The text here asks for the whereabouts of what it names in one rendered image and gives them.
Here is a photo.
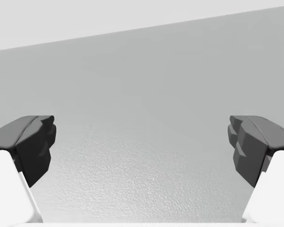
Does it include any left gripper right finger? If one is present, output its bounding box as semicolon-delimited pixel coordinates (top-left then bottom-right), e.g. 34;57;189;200
227;115;284;223

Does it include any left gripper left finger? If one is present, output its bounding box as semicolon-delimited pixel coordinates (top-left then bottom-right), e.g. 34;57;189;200
0;115;57;224

